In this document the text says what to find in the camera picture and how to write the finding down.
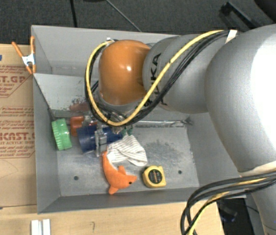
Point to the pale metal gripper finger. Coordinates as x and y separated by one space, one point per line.
97 146
104 148

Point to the white striped cloth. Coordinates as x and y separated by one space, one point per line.
128 150

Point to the small orange cup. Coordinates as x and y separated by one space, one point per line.
76 125

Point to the orange plush fish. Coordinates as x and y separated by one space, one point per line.
118 177

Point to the yellow tape measure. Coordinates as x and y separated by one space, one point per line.
154 177

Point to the grey metal bin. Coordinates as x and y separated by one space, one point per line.
167 155

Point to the brown cardboard board red print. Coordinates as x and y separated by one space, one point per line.
10 175

